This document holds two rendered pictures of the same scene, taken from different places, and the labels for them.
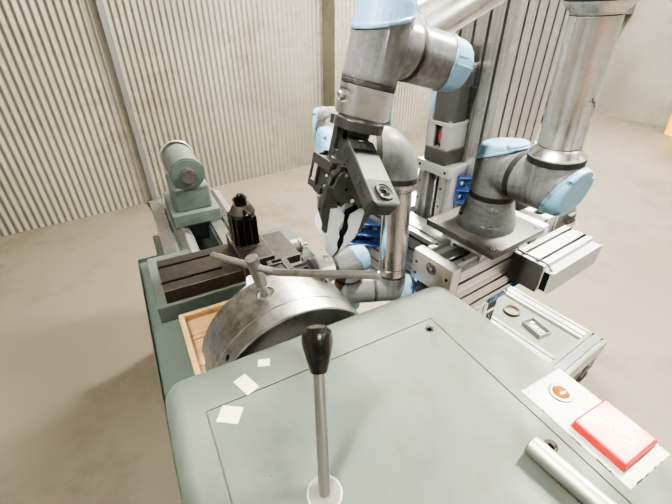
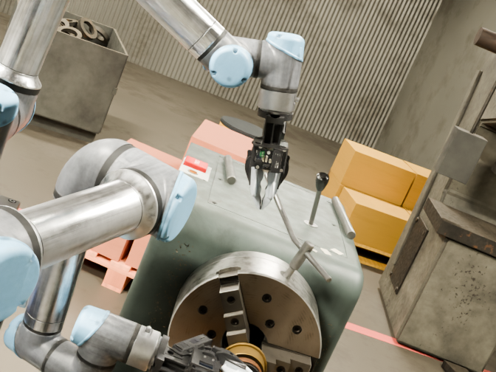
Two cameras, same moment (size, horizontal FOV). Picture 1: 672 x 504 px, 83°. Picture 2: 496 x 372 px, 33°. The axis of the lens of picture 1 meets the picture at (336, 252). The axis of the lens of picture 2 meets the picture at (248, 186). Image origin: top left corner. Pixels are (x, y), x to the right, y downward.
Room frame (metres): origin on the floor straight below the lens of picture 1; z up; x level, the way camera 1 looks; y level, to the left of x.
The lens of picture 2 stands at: (2.05, 0.64, 1.80)
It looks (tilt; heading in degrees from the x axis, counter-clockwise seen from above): 15 degrees down; 204
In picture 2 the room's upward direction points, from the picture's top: 23 degrees clockwise
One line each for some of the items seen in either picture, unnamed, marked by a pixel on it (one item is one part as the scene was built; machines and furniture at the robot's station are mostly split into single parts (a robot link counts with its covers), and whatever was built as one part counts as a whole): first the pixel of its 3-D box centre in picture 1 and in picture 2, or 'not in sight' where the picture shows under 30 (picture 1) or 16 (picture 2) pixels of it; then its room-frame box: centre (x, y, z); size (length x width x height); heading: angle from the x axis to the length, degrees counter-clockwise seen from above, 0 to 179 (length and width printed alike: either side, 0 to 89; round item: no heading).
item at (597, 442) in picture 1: (612, 434); (195, 165); (0.25, -0.31, 1.26); 0.06 x 0.06 x 0.02; 28
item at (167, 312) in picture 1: (234, 266); not in sight; (1.09, 0.36, 0.89); 0.53 x 0.30 x 0.06; 118
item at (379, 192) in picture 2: not in sight; (399, 215); (-4.33, -0.87, 0.36); 1.22 x 0.87 x 0.72; 125
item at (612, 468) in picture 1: (581, 433); (191, 178); (0.27, -0.30, 1.23); 0.13 x 0.08 x 0.06; 28
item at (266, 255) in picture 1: (249, 249); not in sight; (1.05, 0.28, 1.00); 0.20 x 0.10 x 0.05; 28
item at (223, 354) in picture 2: not in sight; (222, 362); (0.74, 0.15, 1.10); 0.09 x 0.02 x 0.05; 117
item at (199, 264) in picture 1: (230, 263); not in sight; (1.04, 0.35, 0.95); 0.43 x 0.18 x 0.04; 118
